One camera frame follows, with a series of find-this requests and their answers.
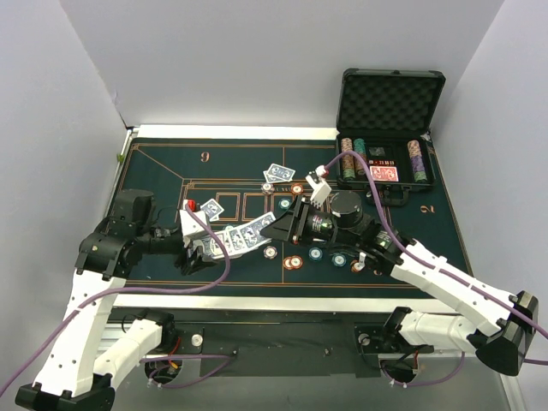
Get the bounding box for green brown chip row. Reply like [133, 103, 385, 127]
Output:
[353, 139, 367, 178]

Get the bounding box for green fifty chips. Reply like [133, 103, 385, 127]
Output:
[278, 198, 292, 210]

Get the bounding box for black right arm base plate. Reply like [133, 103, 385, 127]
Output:
[354, 324, 434, 354]

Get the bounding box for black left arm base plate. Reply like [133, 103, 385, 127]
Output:
[149, 322, 205, 355]

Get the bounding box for dark green poker mat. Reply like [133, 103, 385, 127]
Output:
[118, 138, 470, 299]

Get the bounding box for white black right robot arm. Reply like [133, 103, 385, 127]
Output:
[260, 191, 539, 376]

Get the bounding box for red card deck in case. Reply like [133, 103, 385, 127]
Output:
[370, 165, 399, 182]

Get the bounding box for blue backed card deck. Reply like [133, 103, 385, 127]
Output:
[216, 211, 275, 257]

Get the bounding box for red five chips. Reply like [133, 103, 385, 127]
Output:
[290, 183, 304, 195]

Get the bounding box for brown chip row in case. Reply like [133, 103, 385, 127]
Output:
[341, 138, 355, 180]

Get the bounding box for green chip stack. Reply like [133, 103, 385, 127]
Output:
[308, 247, 323, 261]

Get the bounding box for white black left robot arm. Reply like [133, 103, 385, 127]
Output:
[15, 189, 213, 410]

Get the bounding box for black poker chip case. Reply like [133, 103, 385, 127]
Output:
[336, 68, 446, 206]

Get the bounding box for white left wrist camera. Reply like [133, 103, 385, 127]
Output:
[179, 200, 210, 247]

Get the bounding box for aluminium mounting rail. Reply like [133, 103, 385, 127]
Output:
[96, 319, 480, 360]

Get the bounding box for red five chips seat three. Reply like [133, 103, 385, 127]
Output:
[351, 261, 363, 273]

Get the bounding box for blue card seat five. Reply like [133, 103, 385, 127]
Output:
[201, 199, 224, 221]

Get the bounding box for purple brown chip row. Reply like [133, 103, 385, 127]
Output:
[408, 140, 428, 183]

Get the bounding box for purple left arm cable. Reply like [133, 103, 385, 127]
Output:
[0, 209, 236, 399]

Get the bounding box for blue card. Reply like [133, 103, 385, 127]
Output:
[264, 163, 281, 181]
[276, 164, 295, 182]

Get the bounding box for red five chip stack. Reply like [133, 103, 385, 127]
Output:
[283, 255, 303, 271]

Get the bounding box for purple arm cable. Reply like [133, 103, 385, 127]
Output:
[0, 209, 236, 399]
[325, 150, 548, 389]

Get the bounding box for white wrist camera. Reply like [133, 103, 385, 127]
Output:
[306, 165, 331, 209]
[179, 200, 210, 247]

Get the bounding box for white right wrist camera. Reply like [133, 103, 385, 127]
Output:
[306, 165, 331, 209]

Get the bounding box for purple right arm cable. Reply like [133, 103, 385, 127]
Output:
[325, 150, 548, 389]

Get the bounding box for blue playing card box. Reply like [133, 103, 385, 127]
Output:
[201, 236, 224, 260]

